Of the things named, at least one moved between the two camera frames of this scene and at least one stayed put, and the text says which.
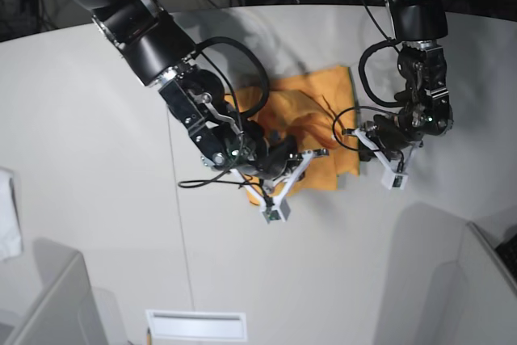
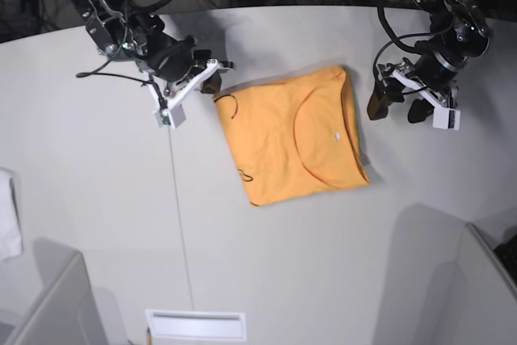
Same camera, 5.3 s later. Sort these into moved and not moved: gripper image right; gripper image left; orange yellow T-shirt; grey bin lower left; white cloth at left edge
Moved: gripper image left; orange yellow T-shirt; gripper image right
Not moved: white cloth at left edge; grey bin lower left
